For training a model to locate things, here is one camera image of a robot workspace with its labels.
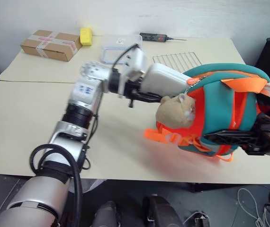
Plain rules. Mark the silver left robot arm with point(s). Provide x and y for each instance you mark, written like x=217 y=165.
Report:
x=87 y=87

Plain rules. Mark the tan plush hamster toy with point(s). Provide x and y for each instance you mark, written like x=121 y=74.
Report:
x=176 y=111

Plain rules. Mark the clear plastic container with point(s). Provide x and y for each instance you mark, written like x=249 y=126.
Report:
x=116 y=40

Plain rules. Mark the yellow sponge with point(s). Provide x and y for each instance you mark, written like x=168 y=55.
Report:
x=86 y=36

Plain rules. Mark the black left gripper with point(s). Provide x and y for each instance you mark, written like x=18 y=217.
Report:
x=135 y=91

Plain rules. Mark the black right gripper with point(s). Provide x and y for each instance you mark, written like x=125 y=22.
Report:
x=267 y=132

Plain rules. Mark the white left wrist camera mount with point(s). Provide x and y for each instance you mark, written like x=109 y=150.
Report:
x=136 y=61

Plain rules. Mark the orange and teal backpack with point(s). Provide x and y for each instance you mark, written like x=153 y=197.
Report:
x=220 y=101

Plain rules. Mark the black electric screwdriver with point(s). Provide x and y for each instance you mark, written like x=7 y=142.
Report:
x=157 y=37

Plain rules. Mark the blue-rimmed clear container lid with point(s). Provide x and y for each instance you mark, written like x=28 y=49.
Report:
x=106 y=56

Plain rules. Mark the taped brown cardboard box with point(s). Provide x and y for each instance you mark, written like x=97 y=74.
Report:
x=51 y=46

